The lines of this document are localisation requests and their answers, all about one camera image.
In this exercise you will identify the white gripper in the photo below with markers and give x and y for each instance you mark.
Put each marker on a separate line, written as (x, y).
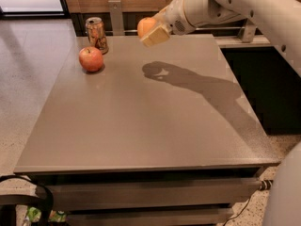
(174, 17)

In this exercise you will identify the red apple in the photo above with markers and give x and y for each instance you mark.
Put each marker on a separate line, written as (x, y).
(91, 59)

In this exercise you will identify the left metal bracket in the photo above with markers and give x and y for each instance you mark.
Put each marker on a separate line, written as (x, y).
(116, 16)

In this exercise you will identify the grey drawer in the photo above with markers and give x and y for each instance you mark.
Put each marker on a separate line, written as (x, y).
(187, 217)
(152, 194)

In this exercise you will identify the lower grey drawer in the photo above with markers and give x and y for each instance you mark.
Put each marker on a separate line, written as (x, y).
(187, 217)

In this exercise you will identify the black chair frame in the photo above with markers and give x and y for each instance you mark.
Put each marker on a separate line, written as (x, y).
(9, 202)

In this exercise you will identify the green snack bag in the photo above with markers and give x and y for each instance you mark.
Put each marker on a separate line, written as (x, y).
(33, 216)

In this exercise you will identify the orange fruit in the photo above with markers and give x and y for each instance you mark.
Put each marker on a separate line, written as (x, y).
(144, 26)

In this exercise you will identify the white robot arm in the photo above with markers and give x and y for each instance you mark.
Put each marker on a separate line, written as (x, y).
(280, 22)

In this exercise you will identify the right metal bracket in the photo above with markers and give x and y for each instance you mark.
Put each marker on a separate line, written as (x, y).
(247, 32)

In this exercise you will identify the upper grey drawer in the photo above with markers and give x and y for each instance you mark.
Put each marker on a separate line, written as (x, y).
(152, 194)

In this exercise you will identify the orange soda can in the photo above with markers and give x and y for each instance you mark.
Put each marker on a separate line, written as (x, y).
(96, 34)

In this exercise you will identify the metal bracket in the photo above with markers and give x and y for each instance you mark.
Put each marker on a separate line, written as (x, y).
(247, 32)
(116, 16)

